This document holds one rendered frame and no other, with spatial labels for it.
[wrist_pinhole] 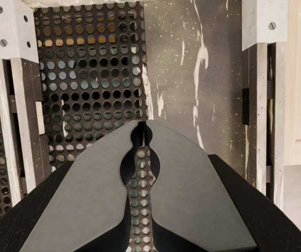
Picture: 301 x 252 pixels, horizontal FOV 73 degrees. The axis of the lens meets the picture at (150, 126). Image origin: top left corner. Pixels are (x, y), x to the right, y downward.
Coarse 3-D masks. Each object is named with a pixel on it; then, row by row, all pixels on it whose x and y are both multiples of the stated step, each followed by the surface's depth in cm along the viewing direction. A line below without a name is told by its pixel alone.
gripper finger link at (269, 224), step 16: (224, 176) 7; (240, 176) 7; (240, 192) 7; (256, 192) 7; (240, 208) 6; (256, 208) 6; (272, 208) 6; (256, 224) 6; (272, 224) 6; (288, 224) 6; (256, 240) 5; (272, 240) 5; (288, 240) 5
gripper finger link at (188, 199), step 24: (168, 144) 9; (192, 144) 9; (168, 168) 8; (192, 168) 8; (168, 192) 7; (192, 192) 7; (216, 192) 7; (168, 216) 6; (192, 216) 6; (216, 216) 6; (240, 216) 6; (168, 240) 6; (192, 240) 5; (216, 240) 5; (240, 240) 5
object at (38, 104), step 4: (36, 104) 48; (40, 104) 50; (36, 108) 48; (40, 108) 49; (40, 112) 49; (40, 116) 49; (40, 120) 49; (40, 124) 49; (40, 128) 49; (40, 132) 49
